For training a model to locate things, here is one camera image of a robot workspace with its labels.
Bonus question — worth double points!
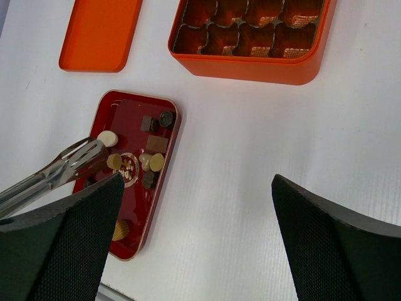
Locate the brown rectangular chocolate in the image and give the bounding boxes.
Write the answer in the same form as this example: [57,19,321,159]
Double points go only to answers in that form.
[145,135,169,153]

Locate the orange box lid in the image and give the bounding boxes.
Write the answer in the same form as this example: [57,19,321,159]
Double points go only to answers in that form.
[59,0,142,73]

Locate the white square chocolate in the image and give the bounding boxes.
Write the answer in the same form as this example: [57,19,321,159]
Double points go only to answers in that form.
[107,154,122,170]

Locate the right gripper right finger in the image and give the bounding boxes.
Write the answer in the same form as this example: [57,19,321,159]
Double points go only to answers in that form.
[271,174,400,300]

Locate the dark small chocolate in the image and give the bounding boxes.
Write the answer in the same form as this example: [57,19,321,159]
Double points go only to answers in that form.
[83,177,96,189]

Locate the dark round chocolate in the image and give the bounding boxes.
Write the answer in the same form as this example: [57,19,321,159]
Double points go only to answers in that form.
[159,111,176,129]

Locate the dark ridged chocolate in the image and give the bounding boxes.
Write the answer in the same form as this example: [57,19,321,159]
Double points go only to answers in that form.
[142,171,157,189]

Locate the metal tongs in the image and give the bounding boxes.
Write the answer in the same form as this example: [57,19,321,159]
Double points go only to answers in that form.
[1,137,108,219]

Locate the golden leaf chocolate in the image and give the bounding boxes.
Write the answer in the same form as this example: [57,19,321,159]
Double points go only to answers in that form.
[112,220,130,241]

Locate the cream heart chocolate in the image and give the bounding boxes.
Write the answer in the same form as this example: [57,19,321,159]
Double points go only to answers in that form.
[139,153,152,172]

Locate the tan round chocolate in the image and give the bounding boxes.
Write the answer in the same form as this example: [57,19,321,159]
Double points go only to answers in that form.
[149,153,165,172]

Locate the dark square chocolate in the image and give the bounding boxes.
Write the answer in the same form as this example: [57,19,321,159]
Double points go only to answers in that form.
[140,115,159,132]

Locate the white oval chocolate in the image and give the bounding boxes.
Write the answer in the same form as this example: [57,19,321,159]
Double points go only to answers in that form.
[96,130,118,147]

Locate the red lacquer tray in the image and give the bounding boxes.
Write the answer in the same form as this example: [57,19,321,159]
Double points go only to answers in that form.
[90,90,181,261]

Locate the orange chocolate box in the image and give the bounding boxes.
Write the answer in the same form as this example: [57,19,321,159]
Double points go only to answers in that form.
[168,1,337,85]

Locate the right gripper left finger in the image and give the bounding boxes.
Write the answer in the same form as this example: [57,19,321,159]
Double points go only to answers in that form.
[1,174,124,300]

